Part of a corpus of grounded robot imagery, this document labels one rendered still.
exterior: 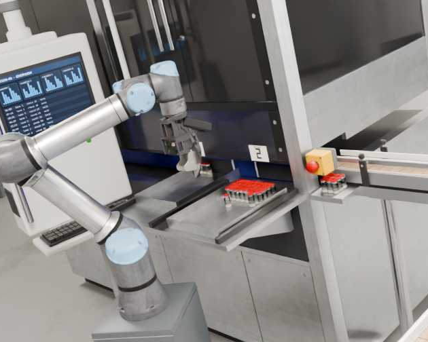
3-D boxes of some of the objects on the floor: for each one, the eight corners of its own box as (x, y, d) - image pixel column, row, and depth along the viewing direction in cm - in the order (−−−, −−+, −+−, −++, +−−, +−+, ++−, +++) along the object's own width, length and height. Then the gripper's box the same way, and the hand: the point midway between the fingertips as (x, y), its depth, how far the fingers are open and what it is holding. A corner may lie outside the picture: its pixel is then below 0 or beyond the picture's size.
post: (344, 385, 239) (232, -195, 174) (357, 390, 234) (247, -203, 169) (335, 395, 235) (217, -196, 170) (348, 400, 230) (232, -203, 165)
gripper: (153, 118, 176) (170, 184, 183) (172, 119, 170) (189, 186, 176) (174, 109, 182) (190, 173, 188) (193, 109, 175) (210, 176, 182)
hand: (195, 172), depth 184 cm, fingers closed
